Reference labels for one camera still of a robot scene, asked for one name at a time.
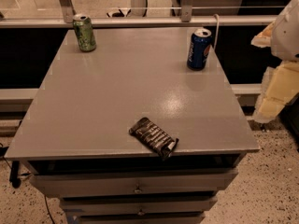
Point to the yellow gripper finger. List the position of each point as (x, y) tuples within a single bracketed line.
[(264, 38), (279, 86)]

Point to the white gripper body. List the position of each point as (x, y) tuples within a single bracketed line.
[(288, 34)]

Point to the black rxbar chocolate wrapper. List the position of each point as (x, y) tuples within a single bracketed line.
[(153, 137)]

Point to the blue pepsi can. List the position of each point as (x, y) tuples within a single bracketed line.
[(200, 44)]

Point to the green soda can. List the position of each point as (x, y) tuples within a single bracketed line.
[(84, 32)]

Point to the top grey drawer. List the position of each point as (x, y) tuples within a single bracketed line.
[(133, 183)]

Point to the grey drawer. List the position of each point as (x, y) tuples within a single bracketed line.
[(137, 206), (133, 183), (177, 218)]

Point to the middle grey drawer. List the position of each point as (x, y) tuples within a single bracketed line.
[(137, 206)]

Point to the bottom grey drawer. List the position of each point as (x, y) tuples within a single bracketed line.
[(177, 218)]

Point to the grey metal railing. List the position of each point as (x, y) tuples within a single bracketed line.
[(59, 14)]

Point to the grey drawer cabinet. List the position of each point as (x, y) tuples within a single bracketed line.
[(80, 118)]

